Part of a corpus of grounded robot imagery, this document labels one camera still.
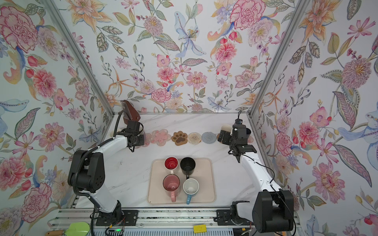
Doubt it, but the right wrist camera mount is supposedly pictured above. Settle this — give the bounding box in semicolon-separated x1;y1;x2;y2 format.
235;119;243;125

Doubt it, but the pink flower coaster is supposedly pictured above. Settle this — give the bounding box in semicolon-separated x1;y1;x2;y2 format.
143;133;152;147
248;136;255;145
150;129;171;147

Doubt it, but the green spatula wooden handle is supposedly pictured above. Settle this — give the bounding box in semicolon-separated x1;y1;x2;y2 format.
45;222;90;236

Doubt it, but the pink mug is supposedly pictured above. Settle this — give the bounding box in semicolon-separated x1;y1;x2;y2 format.
162;174;181;203

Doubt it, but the black mug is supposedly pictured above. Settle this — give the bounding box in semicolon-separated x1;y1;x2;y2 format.
180;157;196;179

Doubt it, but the grey-blue woven round coaster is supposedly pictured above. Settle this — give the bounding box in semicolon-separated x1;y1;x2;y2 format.
201;132;217;144

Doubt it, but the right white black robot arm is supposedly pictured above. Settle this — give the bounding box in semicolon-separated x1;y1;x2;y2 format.
218;119;297;235

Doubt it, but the white multicolour zigzag coaster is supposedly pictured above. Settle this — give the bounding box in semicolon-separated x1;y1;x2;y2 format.
188;132;202;145

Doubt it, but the small dark navy mug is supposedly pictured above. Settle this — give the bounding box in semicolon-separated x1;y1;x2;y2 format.
246;128;252;138

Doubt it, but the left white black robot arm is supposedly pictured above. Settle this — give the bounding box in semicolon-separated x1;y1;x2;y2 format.
68;121;144;223

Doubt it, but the red mug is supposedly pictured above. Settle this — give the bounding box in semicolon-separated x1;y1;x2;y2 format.
164;156;179;175

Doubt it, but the blue mug white inside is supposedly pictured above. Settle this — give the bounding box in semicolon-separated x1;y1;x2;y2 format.
183;178;200;205

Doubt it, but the yellow sticky label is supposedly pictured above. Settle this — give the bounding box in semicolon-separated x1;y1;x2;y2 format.
193;224;207;234

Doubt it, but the beige serving tray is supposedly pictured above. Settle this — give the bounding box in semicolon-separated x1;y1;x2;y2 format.
147;158;216;205

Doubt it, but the brown paw print coaster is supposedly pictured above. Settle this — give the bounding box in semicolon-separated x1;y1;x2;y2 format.
171;131;188;146

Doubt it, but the brown wooden metronome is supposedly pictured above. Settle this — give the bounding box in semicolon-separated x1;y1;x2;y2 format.
121;100;141;124

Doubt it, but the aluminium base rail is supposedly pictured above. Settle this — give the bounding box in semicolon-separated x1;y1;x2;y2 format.
47;206;259;236

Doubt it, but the light green mug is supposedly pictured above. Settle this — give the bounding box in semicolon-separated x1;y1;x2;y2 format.
220;124;232;134

